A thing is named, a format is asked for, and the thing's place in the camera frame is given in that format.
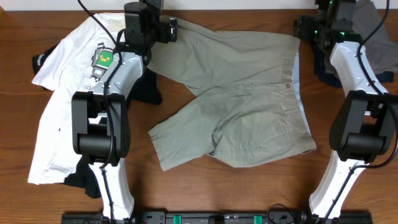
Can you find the navy blue garment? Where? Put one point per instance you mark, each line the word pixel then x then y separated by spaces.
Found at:
pixel 327 74

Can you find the grey shorts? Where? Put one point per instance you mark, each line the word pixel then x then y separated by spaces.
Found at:
pixel 380 50

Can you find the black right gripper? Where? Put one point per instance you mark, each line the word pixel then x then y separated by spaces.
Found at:
pixel 301 29

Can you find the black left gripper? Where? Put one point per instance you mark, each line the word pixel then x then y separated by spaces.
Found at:
pixel 164 38

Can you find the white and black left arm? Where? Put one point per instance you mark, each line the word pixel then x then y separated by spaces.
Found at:
pixel 100 123

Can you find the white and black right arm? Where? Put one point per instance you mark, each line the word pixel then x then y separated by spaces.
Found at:
pixel 365 126

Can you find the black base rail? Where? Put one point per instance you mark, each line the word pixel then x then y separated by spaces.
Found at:
pixel 274 215

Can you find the olive green shorts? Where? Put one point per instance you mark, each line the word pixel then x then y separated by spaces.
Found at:
pixel 246 109

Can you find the black garment under t-shirt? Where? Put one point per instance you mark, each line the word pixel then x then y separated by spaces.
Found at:
pixel 144 90

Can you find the white graphic t-shirt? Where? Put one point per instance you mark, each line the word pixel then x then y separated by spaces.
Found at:
pixel 65 71

